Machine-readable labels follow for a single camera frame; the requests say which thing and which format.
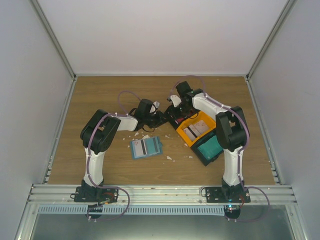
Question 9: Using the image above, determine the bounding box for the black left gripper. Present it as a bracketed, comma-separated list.
[144, 111, 169, 129]

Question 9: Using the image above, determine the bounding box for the blue card holder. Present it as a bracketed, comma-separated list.
[130, 136, 163, 160]

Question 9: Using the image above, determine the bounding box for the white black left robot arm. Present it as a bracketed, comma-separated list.
[74, 98, 166, 202]

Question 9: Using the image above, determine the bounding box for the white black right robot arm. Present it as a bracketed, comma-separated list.
[169, 80, 250, 203]

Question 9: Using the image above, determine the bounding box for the white pink card stack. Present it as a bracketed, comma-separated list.
[183, 120, 210, 141]

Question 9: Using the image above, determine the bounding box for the orange bin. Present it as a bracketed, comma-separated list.
[176, 111, 216, 148]

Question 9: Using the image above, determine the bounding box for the black bin near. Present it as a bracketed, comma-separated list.
[191, 131, 224, 166]

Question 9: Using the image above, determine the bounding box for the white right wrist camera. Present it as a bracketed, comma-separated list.
[169, 94, 182, 108]

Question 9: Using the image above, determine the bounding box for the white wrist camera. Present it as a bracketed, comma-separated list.
[169, 94, 182, 108]
[150, 101, 160, 114]

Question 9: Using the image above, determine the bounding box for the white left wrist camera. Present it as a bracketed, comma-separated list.
[150, 101, 160, 114]

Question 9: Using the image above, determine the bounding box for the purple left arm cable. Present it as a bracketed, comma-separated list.
[86, 90, 143, 188]

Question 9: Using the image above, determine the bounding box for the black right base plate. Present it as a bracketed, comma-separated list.
[199, 186, 251, 204]

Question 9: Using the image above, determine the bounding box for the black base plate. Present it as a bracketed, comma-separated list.
[199, 186, 251, 204]
[70, 186, 119, 205]

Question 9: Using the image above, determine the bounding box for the aluminium frame post left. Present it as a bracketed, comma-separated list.
[29, 0, 77, 82]

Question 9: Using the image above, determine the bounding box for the aluminium frame post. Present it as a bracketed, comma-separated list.
[29, 0, 77, 82]
[245, 0, 297, 82]

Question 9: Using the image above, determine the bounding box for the grey slotted cable duct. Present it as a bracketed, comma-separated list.
[37, 204, 225, 216]

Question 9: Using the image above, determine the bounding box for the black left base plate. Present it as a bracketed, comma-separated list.
[70, 186, 119, 205]

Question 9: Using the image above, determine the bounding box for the aluminium front rail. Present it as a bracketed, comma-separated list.
[27, 184, 297, 205]

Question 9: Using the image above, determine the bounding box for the aluminium frame post right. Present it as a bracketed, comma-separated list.
[245, 0, 297, 82]

